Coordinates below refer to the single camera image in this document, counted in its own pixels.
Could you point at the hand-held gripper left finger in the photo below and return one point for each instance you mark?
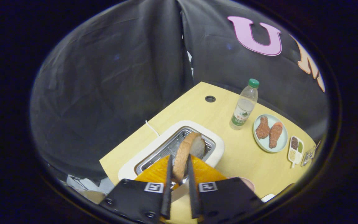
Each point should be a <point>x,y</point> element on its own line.
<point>135,202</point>

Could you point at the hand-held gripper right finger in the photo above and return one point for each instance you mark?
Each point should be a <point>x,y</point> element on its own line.
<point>228,202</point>

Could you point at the toasted bread slice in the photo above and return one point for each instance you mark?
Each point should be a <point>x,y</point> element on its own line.
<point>182,155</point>

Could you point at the pink round plate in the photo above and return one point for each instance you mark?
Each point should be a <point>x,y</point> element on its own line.
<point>249,183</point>

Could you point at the white square plate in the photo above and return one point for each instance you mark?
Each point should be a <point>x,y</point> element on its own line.
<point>267,197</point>

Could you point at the white toaster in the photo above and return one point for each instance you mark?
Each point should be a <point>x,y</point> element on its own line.
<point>219,146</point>

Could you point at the pale yellow beans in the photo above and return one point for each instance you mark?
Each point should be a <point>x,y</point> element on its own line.
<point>292,155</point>

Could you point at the brown meat patty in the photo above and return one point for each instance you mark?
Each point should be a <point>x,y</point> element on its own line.
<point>263,128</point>
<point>275,135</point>

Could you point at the white divided dish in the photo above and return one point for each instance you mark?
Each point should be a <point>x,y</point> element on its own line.
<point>297,157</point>

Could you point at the pale green round plate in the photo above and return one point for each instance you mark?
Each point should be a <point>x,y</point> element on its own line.
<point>283,138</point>

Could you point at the dark brown beans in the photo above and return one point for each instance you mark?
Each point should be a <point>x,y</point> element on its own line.
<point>294,143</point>

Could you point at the green beans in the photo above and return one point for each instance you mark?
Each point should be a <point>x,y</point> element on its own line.
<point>300,147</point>

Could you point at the orange food slice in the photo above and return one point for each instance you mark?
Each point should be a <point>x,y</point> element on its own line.
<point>278,124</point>

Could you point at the clear water bottle green cap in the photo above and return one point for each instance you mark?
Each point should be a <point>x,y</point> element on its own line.
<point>244,109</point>

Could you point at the black backdrop cloth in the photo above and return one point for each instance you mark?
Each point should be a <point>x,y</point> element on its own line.
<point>110,77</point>

